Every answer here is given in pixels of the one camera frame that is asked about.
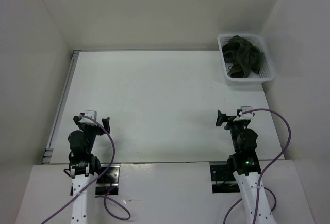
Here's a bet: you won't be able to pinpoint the dark green shorts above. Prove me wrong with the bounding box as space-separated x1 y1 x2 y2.
222 35 264 78

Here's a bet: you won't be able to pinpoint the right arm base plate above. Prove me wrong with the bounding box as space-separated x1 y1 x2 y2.
209 162 240 194

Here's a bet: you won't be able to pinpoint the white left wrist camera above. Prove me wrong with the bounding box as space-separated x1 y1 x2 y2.
79 110 97 126

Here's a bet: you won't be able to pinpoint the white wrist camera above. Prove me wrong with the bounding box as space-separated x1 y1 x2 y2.
234 106 254 121
79 110 97 126

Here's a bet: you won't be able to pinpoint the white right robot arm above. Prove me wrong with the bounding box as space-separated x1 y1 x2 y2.
216 106 276 223

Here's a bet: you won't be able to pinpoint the aluminium table edge rail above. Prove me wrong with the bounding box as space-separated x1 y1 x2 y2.
41 50 80 164

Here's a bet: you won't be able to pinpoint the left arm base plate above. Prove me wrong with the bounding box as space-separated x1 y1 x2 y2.
70 164 121 197

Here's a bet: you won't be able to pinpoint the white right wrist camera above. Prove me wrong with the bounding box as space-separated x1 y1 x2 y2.
234 106 254 121

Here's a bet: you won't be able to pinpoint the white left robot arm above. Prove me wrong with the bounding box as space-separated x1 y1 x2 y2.
68 111 110 223

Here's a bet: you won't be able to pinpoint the white perforated plastic basket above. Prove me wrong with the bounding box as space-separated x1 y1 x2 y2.
217 33 275 86

